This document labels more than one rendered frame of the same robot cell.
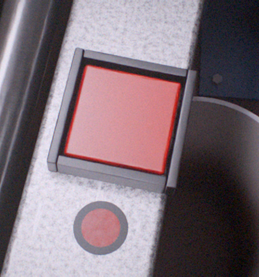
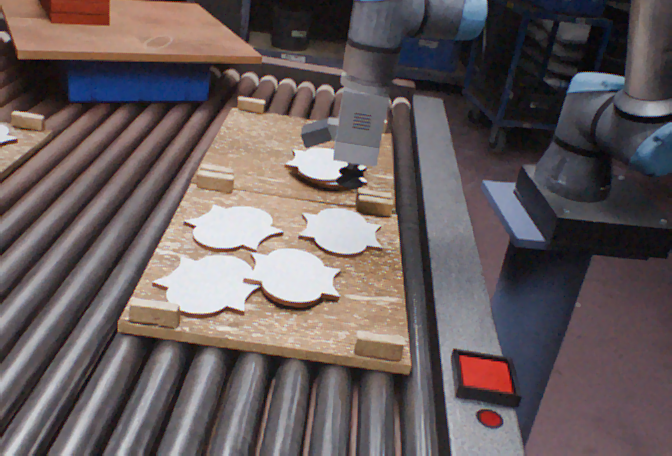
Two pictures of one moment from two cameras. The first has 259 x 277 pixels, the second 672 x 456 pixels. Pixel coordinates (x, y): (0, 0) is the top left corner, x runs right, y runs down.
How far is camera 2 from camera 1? 0.64 m
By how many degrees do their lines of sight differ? 44
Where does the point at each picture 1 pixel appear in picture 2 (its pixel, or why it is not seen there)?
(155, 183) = (512, 395)
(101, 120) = (476, 374)
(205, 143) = not seen: outside the picture
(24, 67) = (427, 359)
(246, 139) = not seen: outside the picture
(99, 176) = (483, 395)
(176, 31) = (492, 350)
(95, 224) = (486, 417)
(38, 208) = (456, 410)
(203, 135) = not seen: outside the picture
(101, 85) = (470, 362)
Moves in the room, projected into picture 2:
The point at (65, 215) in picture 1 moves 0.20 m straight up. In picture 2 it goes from (470, 413) to (516, 263)
